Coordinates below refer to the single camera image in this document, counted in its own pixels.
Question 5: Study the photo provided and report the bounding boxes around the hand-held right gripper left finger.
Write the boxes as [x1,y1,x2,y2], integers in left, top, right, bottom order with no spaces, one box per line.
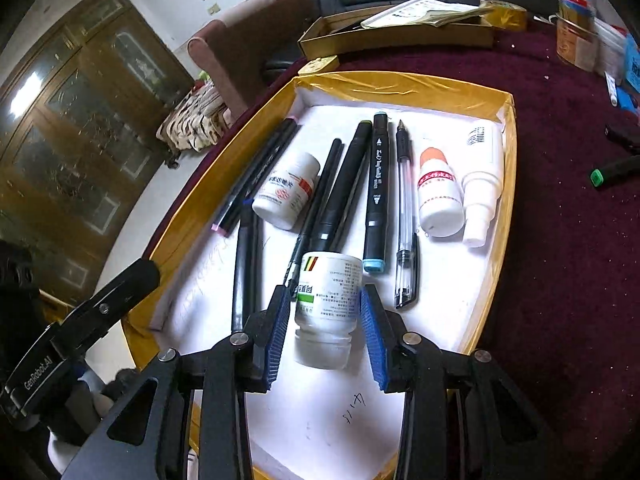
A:
[60,285,292,480]

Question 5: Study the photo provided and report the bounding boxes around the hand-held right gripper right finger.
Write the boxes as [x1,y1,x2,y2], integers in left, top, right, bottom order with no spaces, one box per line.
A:
[360,284,576,480]

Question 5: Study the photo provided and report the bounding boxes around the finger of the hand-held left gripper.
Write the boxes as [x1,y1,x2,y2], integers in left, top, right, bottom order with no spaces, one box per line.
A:
[52,259,161,358]

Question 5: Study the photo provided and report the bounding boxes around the white bottle green label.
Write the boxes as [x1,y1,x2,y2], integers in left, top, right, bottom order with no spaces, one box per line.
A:
[293,252,364,370]

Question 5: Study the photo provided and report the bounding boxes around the grey-tip black pen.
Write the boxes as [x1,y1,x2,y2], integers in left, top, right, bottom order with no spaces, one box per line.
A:
[231,200,264,335]

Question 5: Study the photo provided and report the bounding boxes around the clear gel pen black grip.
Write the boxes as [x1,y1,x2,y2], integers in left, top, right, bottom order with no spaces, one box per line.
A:
[394,119,421,309]

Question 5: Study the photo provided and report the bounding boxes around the black marker teal cap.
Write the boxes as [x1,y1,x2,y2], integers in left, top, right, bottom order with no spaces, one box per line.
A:
[362,112,392,274]

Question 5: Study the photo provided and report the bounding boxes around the white medicine bottle red label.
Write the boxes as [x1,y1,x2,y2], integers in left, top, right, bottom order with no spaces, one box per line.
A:
[251,152,321,232]

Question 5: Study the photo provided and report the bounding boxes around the dark green pen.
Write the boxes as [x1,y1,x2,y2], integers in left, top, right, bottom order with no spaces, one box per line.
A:
[284,138,346,288]

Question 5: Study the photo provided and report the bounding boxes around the white bottle orange cap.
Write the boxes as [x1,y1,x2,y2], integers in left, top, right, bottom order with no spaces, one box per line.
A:
[418,147,466,239]

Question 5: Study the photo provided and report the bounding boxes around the black marker yellow cap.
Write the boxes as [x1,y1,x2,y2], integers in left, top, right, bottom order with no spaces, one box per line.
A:
[314,120,374,256]

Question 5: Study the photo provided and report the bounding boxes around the black marker pink cap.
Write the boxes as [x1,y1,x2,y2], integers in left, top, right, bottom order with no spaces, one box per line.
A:
[212,118,293,235]

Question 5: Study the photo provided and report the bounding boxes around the white spray bottle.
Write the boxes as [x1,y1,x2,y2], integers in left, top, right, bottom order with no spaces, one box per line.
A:
[461,170,504,249]

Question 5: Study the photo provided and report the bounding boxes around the gold cardboard box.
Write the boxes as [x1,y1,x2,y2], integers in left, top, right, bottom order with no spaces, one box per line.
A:
[121,71,519,480]

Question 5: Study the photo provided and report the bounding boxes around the wooden glass cabinet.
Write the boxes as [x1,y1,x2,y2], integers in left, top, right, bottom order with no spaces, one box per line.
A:
[0,0,197,311]

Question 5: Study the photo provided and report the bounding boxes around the printed cloth bag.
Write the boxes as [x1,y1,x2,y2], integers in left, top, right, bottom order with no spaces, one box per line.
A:
[155,81,237,155]

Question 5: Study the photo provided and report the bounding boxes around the brown armchair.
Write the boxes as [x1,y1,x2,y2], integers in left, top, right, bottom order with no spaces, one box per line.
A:
[187,0,317,118]

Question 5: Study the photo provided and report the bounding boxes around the black marker green end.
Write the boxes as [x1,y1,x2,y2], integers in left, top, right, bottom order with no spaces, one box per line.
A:
[589,154,640,190]

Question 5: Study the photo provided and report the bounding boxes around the brown cardboard box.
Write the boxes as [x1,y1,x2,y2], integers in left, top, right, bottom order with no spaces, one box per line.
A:
[298,4,496,62]

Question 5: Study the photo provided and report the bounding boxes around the folded papers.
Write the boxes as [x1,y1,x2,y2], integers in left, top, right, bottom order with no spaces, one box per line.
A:
[360,0,493,29]

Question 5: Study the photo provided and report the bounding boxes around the yellow tape roll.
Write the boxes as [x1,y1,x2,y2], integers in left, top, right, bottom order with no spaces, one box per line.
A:
[479,0,529,32]

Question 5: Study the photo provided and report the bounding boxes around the clear jar red label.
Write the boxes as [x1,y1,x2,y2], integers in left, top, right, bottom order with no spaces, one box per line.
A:
[556,12,599,72]

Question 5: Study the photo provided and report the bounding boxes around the white plastic bottle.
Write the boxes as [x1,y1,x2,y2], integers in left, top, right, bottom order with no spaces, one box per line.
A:
[594,16,629,77]

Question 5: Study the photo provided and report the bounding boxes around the toothpick jar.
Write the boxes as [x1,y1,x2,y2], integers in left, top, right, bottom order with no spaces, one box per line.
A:
[558,0,597,25]

